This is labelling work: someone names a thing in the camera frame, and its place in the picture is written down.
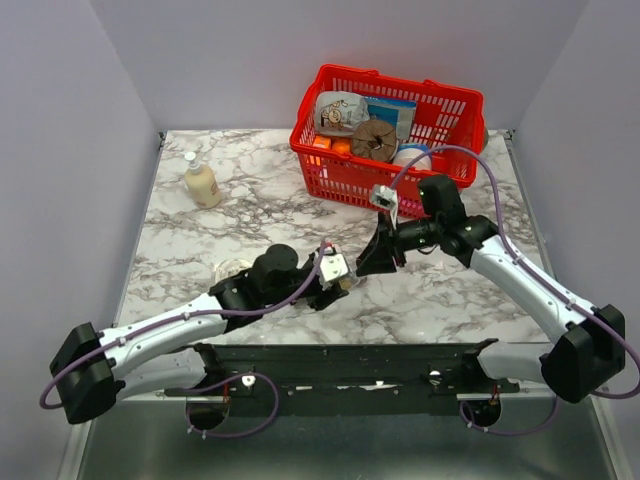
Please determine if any cream lotion pump bottle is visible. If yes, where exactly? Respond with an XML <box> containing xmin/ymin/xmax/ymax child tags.
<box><xmin>184</xmin><ymin>152</ymin><xmax>221</xmax><ymax>209</ymax></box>

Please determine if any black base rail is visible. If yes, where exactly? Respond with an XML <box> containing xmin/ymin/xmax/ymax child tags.
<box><xmin>166</xmin><ymin>343</ymin><xmax>527</xmax><ymax>425</ymax></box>

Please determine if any white blue lidded tub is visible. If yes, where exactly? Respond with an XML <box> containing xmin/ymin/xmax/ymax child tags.
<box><xmin>392</xmin><ymin>143</ymin><xmax>432</xmax><ymax>170</ymax></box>

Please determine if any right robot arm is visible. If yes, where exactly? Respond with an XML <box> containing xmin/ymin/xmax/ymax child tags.
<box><xmin>356</xmin><ymin>175</ymin><xmax>625</xmax><ymax>403</ymax></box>

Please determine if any orange fruit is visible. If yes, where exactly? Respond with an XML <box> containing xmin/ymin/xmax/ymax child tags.
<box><xmin>331</xmin><ymin>138</ymin><xmax>351</xmax><ymax>154</ymax></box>

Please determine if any brown round paper package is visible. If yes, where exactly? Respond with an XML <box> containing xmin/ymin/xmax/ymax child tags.
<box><xmin>351</xmin><ymin>119</ymin><xmax>398</xmax><ymax>163</ymax></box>

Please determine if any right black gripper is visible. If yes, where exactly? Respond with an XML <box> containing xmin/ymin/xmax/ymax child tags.
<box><xmin>356</xmin><ymin>212</ymin><xmax>441</xmax><ymax>275</ymax></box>

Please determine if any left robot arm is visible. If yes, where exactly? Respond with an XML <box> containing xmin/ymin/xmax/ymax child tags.
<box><xmin>45</xmin><ymin>243</ymin><xmax>352</xmax><ymax>425</ymax></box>

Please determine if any white snack bag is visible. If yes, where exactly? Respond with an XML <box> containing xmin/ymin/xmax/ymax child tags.
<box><xmin>314</xmin><ymin>91</ymin><xmax>370</xmax><ymax>137</ymax></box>

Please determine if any grey weekly pill organizer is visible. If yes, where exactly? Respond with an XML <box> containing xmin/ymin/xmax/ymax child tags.
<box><xmin>337</xmin><ymin>275</ymin><xmax>365</xmax><ymax>291</ymax></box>

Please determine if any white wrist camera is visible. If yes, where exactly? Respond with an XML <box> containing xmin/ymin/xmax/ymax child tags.
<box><xmin>370</xmin><ymin>184</ymin><xmax>399</xmax><ymax>225</ymax></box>
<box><xmin>318</xmin><ymin>243</ymin><xmax>352</xmax><ymax>290</ymax></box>

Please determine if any orange small package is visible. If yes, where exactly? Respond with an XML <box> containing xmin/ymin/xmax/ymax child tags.
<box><xmin>312</xmin><ymin>135</ymin><xmax>332</xmax><ymax>149</ymax></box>

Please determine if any red plastic shopping basket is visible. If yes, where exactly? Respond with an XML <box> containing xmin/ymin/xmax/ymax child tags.
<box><xmin>290</xmin><ymin>64</ymin><xmax>485</xmax><ymax>209</ymax></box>

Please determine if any blue white packet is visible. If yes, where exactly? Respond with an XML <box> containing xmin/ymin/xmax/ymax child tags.
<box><xmin>365</xmin><ymin>96</ymin><xmax>417</xmax><ymax>141</ymax></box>

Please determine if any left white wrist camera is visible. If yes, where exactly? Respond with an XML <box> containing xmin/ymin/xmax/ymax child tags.
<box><xmin>318</xmin><ymin>243</ymin><xmax>352</xmax><ymax>290</ymax></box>

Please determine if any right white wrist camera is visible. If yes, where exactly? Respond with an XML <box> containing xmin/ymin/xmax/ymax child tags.
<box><xmin>370</xmin><ymin>184</ymin><xmax>399</xmax><ymax>225</ymax></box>

